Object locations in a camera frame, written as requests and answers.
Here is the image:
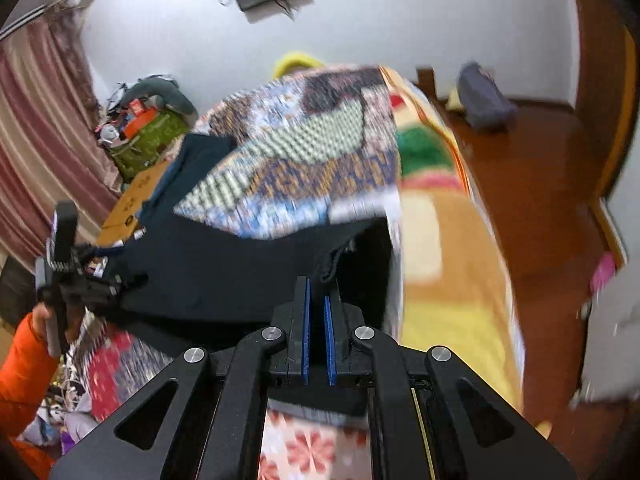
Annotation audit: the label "brown cardboard box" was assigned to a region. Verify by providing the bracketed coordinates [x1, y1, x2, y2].
[99, 160, 177, 252]

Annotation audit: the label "pink item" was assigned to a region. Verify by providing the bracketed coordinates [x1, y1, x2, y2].
[590, 252, 617, 295]

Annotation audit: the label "striped pink curtain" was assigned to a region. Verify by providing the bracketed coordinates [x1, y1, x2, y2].
[0, 5, 121, 273]

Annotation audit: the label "grey bolster pillow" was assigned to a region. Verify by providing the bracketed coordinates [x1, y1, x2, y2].
[122, 76, 199, 122]

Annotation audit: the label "green fabric bag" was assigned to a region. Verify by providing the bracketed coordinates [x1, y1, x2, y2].
[107, 112, 190, 184]

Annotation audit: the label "patchwork printed blanket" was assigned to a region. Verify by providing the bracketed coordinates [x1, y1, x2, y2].
[65, 62, 406, 480]

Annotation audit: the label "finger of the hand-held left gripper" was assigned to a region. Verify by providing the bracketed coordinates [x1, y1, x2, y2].
[74, 243, 126, 281]
[75, 273, 150, 307]

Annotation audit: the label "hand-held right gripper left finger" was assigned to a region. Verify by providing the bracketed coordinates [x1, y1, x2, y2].
[50, 276, 313, 480]

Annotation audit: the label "white cabinet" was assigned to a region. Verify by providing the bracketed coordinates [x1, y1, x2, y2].
[569, 160, 640, 407]

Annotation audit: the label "yellow pillow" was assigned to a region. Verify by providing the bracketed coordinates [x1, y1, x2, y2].
[272, 51, 328, 81]

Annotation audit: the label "dark navy pants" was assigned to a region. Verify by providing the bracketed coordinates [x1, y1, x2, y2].
[97, 132, 393, 416]

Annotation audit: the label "person's left forearm orange sleeve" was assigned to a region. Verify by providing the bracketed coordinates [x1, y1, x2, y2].
[0, 312, 66, 480]

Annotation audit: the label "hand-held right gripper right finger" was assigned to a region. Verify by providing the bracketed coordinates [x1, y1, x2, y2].
[324, 280, 581, 480]

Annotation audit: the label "orange box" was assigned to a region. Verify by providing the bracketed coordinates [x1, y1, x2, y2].
[122, 110, 157, 139]

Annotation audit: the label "person's left hand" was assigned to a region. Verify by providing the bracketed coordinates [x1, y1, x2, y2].
[30, 305, 83, 357]

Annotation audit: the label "wooden door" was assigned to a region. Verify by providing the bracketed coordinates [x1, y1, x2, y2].
[567, 0, 640, 203]

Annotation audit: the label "grey bag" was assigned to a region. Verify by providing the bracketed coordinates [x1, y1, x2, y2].
[457, 61, 519, 134]

